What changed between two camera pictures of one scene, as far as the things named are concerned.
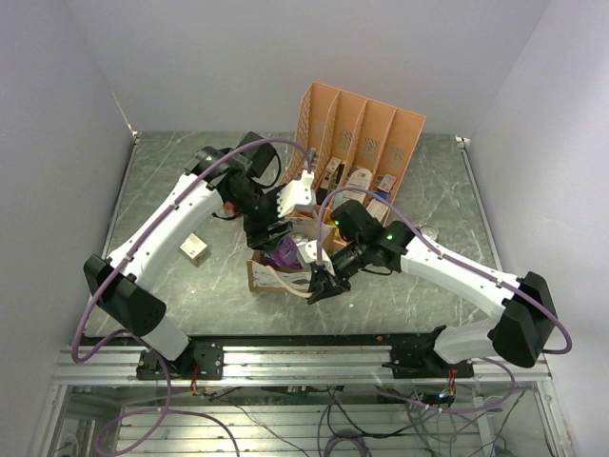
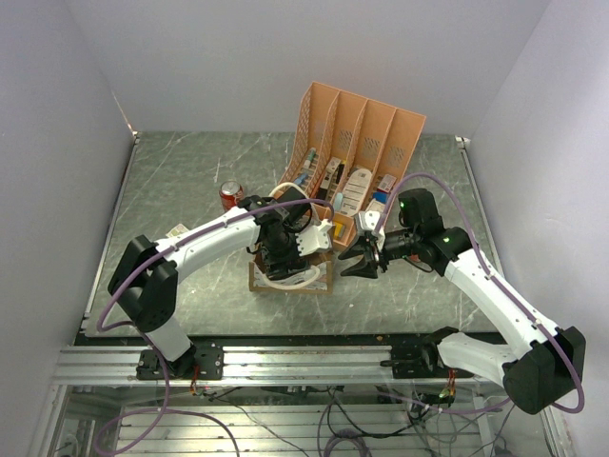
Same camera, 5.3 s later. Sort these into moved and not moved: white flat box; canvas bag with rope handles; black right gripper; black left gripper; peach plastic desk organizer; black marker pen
Moved: black right gripper; black left gripper
Not moved: white flat box; peach plastic desk organizer; black marker pen; canvas bag with rope handles
